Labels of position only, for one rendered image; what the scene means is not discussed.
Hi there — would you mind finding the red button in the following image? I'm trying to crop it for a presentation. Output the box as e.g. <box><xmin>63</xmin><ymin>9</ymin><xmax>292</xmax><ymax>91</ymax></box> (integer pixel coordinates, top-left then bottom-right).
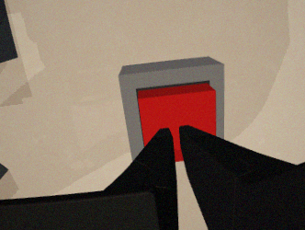
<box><xmin>119</xmin><ymin>56</ymin><xmax>224</xmax><ymax>163</ymax></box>

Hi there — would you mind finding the purple button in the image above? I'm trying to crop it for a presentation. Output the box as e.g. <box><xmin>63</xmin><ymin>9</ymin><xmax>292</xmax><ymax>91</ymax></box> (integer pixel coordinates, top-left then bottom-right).
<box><xmin>0</xmin><ymin>0</ymin><xmax>18</xmax><ymax>63</ymax></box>

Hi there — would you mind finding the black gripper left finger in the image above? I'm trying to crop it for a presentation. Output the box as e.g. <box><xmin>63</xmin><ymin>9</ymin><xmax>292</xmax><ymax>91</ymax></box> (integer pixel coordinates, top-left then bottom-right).
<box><xmin>0</xmin><ymin>127</ymin><xmax>179</xmax><ymax>230</ymax></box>

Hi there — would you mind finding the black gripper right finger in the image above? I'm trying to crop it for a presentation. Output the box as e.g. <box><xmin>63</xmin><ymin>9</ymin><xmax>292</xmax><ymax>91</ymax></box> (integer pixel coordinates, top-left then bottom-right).
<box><xmin>178</xmin><ymin>125</ymin><xmax>305</xmax><ymax>230</ymax></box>

